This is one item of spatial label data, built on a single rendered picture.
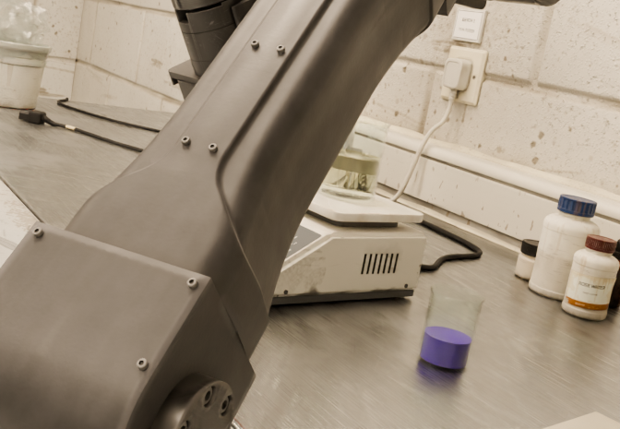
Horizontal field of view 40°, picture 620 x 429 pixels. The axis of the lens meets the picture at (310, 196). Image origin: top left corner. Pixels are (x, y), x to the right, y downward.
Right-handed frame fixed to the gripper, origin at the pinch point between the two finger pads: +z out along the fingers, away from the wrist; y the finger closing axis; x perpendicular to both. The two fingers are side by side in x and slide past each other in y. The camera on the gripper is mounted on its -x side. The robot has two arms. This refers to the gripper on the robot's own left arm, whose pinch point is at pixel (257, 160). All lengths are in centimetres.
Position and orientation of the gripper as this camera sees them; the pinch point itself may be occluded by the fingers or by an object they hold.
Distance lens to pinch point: 75.2
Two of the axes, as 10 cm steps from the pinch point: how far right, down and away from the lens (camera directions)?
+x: -7.6, 4.6, -4.6
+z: 2.4, 8.5, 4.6
